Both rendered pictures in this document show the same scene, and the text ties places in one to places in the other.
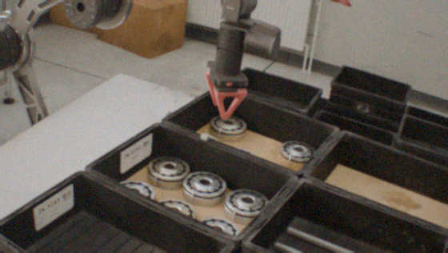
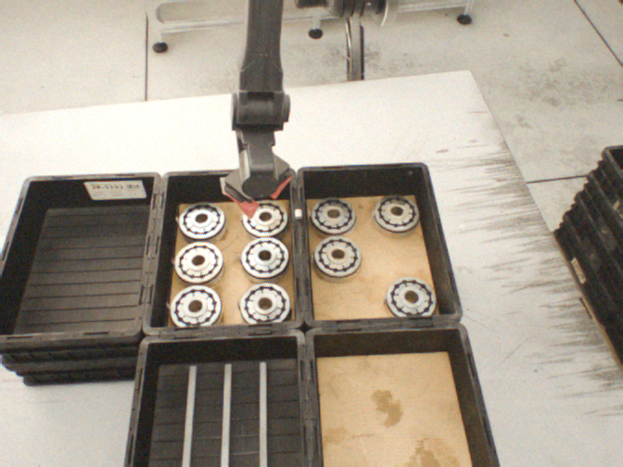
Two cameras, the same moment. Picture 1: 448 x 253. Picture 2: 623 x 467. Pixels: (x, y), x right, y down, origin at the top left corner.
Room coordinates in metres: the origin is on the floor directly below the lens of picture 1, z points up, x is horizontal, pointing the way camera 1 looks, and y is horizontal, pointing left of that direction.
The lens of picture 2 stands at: (0.88, -0.60, 1.89)
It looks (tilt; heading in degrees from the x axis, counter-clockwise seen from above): 54 degrees down; 60
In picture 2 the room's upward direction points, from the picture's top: straight up
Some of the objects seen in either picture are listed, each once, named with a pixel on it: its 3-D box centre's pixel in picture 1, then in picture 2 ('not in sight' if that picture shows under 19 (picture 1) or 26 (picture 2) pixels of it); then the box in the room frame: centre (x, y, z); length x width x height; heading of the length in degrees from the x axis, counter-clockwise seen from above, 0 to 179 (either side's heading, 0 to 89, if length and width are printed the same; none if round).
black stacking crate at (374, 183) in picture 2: (250, 145); (369, 252); (1.34, -0.09, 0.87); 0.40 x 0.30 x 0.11; 63
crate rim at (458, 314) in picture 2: (253, 128); (371, 239); (1.34, -0.09, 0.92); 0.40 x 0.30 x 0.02; 63
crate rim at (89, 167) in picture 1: (191, 178); (227, 245); (1.07, 0.05, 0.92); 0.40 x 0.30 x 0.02; 63
